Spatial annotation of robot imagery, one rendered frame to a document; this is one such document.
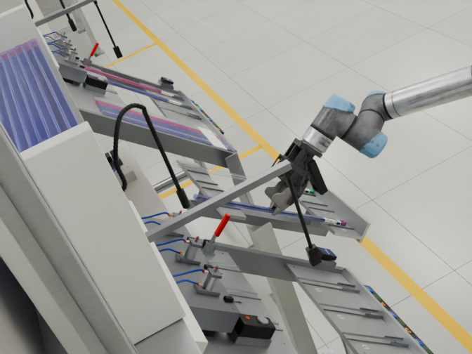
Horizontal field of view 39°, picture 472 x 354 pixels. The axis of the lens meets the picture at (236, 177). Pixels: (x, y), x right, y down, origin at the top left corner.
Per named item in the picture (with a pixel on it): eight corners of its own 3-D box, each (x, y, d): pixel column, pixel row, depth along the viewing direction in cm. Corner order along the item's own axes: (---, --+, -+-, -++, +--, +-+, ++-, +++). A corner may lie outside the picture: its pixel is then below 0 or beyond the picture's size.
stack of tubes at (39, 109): (95, 152, 139) (35, 36, 124) (170, 299, 97) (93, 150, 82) (38, 180, 137) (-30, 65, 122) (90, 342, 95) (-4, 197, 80)
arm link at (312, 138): (322, 134, 185) (338, 145, 178) (313, 148, 185) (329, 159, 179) (304, 122, 181) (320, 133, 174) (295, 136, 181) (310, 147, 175)
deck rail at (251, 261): (332, 285, 188) (342, 266, 186) (336, 289, 187) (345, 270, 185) (93, 242, 152) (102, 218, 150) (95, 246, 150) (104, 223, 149)
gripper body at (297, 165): (267, 171, 182) (292, 133, 180) (289, 182, 187) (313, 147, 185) (280, 182, 176) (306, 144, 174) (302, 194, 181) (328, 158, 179)
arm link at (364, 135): (395, 124, 182) (361, 102, 181) (385, 149, 174) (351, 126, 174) (378, 141, 188) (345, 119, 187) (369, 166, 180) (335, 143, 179)
